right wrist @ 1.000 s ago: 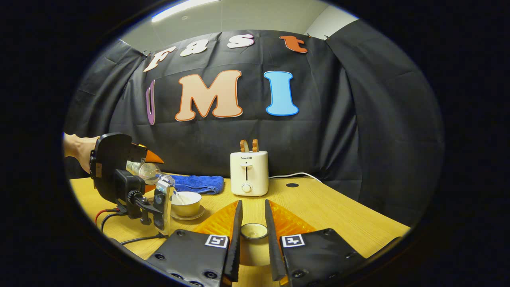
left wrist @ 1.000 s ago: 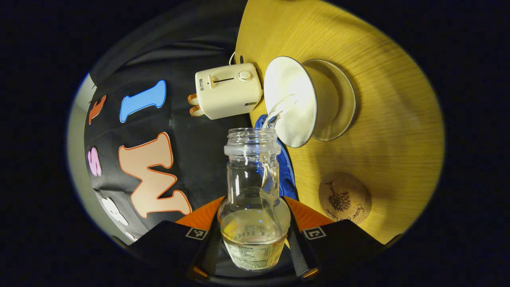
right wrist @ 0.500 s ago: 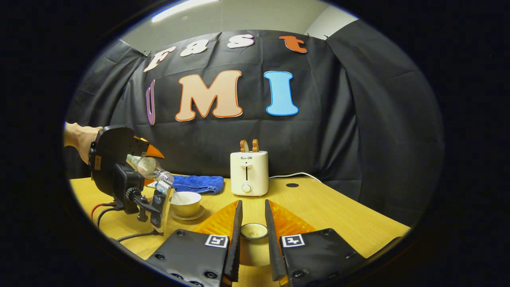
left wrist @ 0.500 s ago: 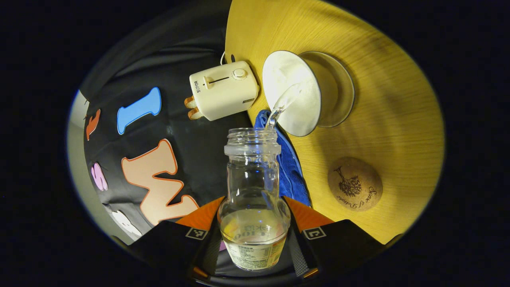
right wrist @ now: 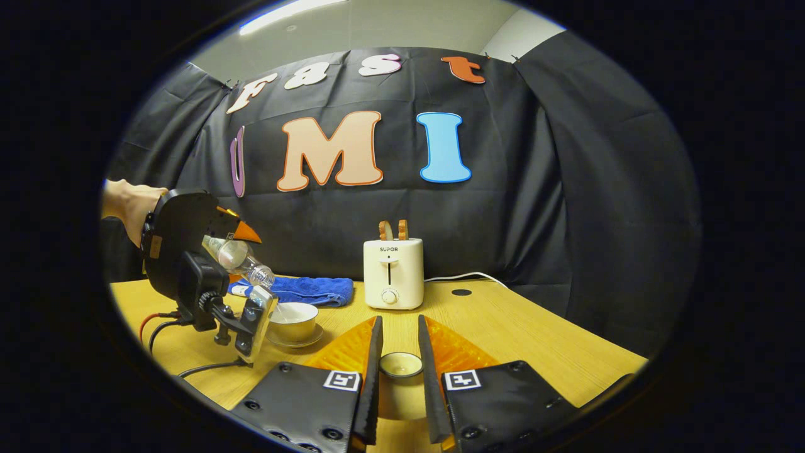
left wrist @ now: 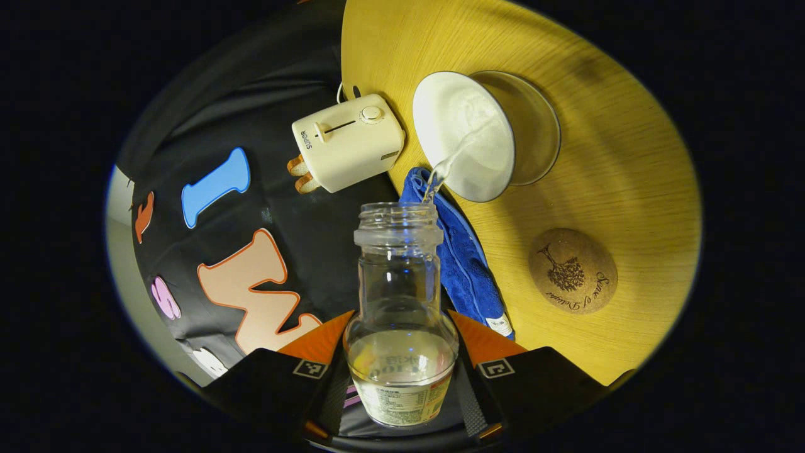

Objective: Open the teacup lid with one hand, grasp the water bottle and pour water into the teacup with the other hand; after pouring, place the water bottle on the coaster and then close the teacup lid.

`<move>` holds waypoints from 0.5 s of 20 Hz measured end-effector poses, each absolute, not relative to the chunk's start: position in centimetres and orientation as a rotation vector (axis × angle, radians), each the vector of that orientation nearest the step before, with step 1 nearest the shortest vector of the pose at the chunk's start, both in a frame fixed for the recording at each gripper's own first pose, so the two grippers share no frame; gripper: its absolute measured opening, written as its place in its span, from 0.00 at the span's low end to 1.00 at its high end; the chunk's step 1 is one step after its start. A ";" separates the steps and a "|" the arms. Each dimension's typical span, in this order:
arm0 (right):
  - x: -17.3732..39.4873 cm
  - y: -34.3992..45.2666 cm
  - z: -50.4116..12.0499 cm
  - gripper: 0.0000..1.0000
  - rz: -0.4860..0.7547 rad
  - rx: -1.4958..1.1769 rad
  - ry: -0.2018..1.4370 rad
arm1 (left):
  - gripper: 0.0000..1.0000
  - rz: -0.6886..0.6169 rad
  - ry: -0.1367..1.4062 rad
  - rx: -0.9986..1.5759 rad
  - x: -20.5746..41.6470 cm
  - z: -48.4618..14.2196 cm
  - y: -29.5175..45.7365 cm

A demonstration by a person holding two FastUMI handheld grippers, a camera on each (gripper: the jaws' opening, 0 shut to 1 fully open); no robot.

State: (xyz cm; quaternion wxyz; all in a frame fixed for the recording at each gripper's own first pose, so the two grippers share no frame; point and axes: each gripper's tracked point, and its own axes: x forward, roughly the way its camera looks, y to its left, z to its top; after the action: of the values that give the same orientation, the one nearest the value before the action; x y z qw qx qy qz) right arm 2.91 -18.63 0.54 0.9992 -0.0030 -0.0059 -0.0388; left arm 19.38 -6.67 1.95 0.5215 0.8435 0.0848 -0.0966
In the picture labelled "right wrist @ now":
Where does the cream ceramic teacup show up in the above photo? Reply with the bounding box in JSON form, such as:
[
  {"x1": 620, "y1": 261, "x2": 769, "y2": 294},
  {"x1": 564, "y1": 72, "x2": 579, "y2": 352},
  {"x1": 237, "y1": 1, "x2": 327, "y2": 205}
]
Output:
[{"x1": 269, "y1": 302, "x2": 319, "y2": 344}]

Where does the cream ceramic saucer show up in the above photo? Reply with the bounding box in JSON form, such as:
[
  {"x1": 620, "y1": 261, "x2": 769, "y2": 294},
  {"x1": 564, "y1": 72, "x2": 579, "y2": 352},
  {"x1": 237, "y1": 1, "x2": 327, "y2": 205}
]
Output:
[{"x1": 265, "y1": 324, "x2": 325, "y2": 349}]

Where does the blue towel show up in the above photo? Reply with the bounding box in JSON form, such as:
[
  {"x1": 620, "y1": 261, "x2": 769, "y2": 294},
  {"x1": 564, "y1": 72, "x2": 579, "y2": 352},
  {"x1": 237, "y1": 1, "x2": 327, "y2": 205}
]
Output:
[{"x1": 228, "y1": 276, "x2": 354, "y2": 308}]

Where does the white power cable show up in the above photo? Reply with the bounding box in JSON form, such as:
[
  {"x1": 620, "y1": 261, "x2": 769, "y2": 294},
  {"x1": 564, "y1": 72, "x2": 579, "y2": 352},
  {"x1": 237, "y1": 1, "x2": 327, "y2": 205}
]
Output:
[{"x1": 423, "y1": 272, "x2": 507, "y2": 289}]

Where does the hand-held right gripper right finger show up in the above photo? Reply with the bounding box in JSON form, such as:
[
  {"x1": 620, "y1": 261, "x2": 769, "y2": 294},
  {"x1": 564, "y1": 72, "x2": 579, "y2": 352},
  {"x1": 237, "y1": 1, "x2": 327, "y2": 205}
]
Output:
[{"x1": 418, "y1": 315, "x2": 579, "y2": 453}]

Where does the white toaster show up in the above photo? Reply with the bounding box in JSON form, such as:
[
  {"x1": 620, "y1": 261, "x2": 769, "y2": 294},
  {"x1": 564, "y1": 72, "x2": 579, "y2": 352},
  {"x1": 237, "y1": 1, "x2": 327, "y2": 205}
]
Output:
[{"x1": 363, "y1": 238, "x2": 425, "y2": 311}]

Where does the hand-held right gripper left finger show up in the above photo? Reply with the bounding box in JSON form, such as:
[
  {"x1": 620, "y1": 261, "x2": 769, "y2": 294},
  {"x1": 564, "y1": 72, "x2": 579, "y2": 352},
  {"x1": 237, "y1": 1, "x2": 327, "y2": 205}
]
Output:
[{"x1": 230, "y1": 315, "x2": 384, "y2": 453}]

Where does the red cable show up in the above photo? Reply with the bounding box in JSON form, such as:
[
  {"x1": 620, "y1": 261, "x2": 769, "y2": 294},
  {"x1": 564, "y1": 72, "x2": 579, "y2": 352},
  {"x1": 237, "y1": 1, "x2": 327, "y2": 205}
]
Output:
[{"x1": 139, "y1": 312, "x2": 182, "y2": 342}]

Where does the black backdrop cloth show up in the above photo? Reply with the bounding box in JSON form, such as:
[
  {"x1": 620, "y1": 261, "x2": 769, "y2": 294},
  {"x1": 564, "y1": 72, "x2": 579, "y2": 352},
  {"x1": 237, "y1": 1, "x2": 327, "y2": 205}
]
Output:
[{"x1": 104, "y1": 31, "x2": 702, "y2": 359}]

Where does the clear glass water bottle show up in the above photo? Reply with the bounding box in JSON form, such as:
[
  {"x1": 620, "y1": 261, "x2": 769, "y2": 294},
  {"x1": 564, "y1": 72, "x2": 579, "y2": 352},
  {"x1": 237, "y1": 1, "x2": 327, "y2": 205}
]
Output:
[{"x1": 203, "y1": 235, "x2": 275, "y2": 290}]

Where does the black cable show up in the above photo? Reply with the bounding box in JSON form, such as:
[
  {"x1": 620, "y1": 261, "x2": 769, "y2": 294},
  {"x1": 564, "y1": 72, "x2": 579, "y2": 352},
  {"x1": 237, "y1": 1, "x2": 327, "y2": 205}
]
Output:
[
  {"x1": 178, "y1": 357, "x2": 253, "y2": 379},
  {"x1": 148, "y1": 318, "x2": 192, "y2": 354}
]

